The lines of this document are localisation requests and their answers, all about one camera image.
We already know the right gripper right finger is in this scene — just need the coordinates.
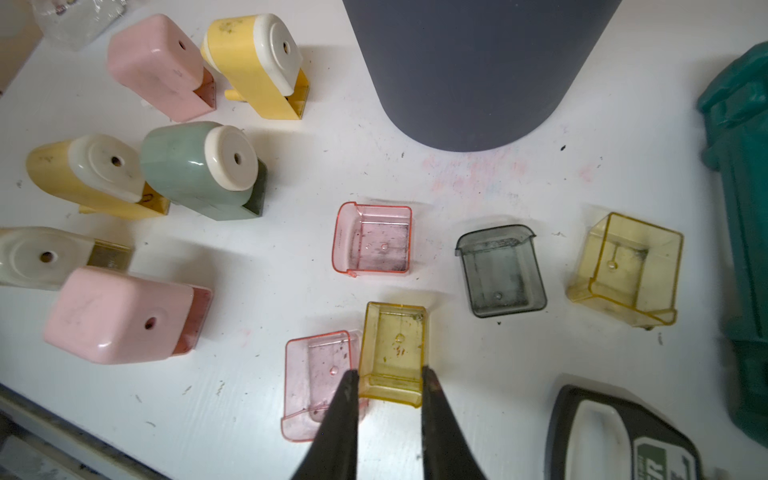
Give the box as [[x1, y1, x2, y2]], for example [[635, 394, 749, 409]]
[[421, 366, 486, 480]]

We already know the yellow shavings tray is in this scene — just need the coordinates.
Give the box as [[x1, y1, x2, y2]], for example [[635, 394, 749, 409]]
[[358, 302, 428, 408], [566, 212, 684, 330]]

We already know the grey trash bin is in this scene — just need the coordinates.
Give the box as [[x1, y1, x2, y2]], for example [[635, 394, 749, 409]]
[[344, 0, 619, 152]]

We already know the pink shavings tray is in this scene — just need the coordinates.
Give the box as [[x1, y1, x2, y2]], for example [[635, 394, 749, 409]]
[[281, 330, 362, 442], [331, 202, 413, 277]]

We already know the white button box in bag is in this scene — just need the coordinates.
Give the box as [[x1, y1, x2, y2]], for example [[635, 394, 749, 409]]
[[31, 0, 127, 51]]

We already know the green pencil sharpener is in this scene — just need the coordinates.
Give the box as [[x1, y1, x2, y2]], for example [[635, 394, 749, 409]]
[[140, 121, 267, 221]]

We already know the pink sharpener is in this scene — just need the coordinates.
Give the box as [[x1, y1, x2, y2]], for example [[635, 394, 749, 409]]
[[43, 267, 214, 365], [107, 14, 216, 122]]

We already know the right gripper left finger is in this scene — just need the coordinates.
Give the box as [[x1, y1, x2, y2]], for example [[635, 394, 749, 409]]
[[292, 370, 359, 480]]

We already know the green plastic tool case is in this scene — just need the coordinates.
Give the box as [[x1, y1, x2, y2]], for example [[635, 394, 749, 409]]
[[697, 43, 767, 445]]

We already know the clear green-sharpener tray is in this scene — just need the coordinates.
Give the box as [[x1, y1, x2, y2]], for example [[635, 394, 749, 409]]
[[455, 224, 547, 318]]

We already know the yellow sharpener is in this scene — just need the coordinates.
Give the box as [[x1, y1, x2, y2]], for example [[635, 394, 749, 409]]
[[1, 227, 134, 290], [26, 134, 170, 220], [200, 13, 310, 120]]

